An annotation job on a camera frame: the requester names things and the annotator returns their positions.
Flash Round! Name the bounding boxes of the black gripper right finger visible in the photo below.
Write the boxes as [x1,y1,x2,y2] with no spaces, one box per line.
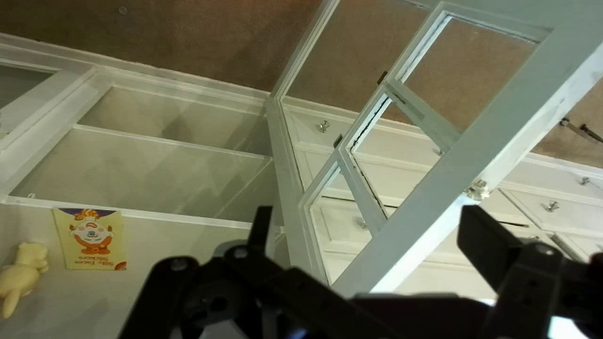
[456,203,603,339]

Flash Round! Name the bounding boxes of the white door knob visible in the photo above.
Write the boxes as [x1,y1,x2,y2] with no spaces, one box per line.
[466,179,492,203]

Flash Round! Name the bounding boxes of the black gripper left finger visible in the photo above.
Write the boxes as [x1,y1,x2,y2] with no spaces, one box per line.
[117,203,404,339]

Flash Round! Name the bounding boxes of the clown picture card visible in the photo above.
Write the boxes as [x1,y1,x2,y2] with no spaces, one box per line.
[53,205,130,273]

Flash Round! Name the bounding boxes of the white wooden cabinet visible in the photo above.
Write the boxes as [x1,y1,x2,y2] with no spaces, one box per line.
[0,30,603,339]

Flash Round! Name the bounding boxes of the wooden giraffe figure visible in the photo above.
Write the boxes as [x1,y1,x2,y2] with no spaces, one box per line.
[0,241,51,320]

